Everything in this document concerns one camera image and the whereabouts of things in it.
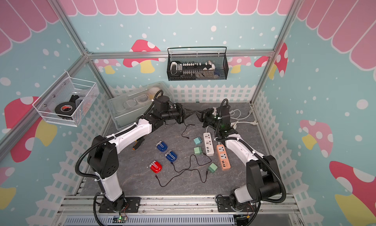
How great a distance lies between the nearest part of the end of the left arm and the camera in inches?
26.5

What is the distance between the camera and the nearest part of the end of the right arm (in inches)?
25.0

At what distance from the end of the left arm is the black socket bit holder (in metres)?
0.24
